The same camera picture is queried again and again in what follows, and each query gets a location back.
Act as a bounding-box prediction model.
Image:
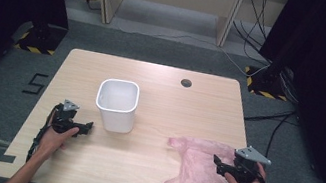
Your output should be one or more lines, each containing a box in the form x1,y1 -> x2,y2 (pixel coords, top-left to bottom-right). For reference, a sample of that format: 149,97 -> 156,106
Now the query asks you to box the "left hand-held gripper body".
49,97 -> 90,138

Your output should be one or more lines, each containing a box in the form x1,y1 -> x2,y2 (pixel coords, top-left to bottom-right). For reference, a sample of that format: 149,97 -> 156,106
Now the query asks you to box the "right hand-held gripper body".
223,142 -> 274,183

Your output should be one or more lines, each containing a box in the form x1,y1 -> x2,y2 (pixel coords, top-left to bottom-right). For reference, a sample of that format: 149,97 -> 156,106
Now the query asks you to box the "pink plastic bag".
158,132 -> 245,183

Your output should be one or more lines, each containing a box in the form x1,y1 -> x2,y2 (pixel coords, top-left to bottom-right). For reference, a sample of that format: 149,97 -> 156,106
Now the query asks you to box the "white plastic bin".
90,75 -> 143,137

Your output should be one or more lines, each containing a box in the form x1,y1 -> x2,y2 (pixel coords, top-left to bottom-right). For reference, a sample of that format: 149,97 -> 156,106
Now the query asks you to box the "person's left hand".
34,120 -> 81,167

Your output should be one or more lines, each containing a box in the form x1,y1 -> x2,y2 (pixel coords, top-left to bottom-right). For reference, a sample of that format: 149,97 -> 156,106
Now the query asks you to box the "grey tape strip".
0,152 -> 18,169

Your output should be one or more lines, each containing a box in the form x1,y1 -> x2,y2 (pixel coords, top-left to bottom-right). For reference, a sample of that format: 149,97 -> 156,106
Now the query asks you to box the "stand base with hazard tape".
10,18 -> 70,59
240,58 -> 295,103

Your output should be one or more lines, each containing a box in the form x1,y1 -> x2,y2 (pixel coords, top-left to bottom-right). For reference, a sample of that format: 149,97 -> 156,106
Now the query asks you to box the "left hand-held gripper cable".
25,100 -> 63,168

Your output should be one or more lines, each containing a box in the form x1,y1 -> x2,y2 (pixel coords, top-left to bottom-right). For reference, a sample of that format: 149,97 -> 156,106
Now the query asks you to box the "black floor cable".
237,101 -> 299,162

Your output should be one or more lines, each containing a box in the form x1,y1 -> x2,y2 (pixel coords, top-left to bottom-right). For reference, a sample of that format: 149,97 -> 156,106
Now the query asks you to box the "round table cable hole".
179,77 -> 193,89

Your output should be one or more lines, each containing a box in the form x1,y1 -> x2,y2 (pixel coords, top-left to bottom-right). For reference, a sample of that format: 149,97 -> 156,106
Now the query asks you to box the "white floor cable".
112,22 -> 275,82

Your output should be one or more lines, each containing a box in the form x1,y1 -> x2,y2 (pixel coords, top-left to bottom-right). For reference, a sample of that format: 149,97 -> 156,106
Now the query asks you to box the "black cable bundle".
226,0 -> 285,66

